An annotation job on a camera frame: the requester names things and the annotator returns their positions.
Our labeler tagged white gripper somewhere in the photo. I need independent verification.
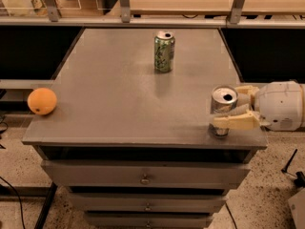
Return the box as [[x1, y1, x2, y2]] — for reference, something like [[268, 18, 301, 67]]
[[212, 81, 305, 131]]

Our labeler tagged silver blue redbull can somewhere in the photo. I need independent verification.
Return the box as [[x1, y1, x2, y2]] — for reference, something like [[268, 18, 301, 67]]
[[209, 85, 238, 138]]

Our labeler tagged green soda can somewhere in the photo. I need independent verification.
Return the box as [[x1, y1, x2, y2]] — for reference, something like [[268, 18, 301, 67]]
[[154, 31, 175, 73]]

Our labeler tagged black antenna device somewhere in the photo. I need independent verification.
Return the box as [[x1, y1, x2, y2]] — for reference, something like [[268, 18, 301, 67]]
[[280, 148, 305, 189]]

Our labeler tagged grey box corner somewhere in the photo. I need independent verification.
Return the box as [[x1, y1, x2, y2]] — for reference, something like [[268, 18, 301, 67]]
[[288, 188, 305, 229]]

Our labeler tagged grey drawer cabinet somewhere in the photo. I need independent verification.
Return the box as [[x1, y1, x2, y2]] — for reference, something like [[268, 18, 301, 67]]
[[24, 29, 266, 217]]

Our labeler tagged bottom grey drawer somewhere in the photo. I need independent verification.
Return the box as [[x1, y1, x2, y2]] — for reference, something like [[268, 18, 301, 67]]
[[84, 213, 213, 229]]

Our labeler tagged grey drawer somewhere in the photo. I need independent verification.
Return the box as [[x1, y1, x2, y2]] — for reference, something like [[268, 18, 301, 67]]
[[41, 160, 250, 189], [84, 213, 213, 229], [69, 193, 225, 214]]

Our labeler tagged middle grey drawer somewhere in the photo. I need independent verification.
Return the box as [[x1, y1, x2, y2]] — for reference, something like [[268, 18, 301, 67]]
[[69, 193, 225, 214]]

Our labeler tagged top grey drawer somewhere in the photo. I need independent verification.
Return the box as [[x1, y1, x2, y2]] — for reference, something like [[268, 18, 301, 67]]
[[41, 160, 250, 189]]

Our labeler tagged orange fruit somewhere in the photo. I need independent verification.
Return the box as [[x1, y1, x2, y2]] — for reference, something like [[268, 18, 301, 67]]
[[28, 88, 57, 115]]

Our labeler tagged black floor bar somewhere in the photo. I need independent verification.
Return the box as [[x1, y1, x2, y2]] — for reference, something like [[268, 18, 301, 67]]
[[34, 183, 57, 229]]

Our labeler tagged metal railing frame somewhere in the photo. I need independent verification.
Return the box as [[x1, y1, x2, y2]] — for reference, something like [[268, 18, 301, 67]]
[[0, 0, 305, 29]]

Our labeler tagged black cable on floor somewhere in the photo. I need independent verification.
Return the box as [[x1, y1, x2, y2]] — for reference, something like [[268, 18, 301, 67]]
[[0, 175, 27, 229]]

